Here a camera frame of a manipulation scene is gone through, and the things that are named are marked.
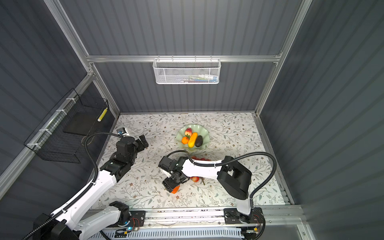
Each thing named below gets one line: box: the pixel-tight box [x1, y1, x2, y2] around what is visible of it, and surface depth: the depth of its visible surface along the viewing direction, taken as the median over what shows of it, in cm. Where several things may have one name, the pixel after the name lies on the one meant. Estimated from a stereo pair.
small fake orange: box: [181, 136, 190, 145], surface depth 101 cm
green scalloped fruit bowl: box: [176, 124, 210, 150], surface depth 103 cm
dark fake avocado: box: [195, 135, 203, 147], surface depth 101 cm
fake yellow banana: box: [188, 132, 198, 148], surface depth 101 cm
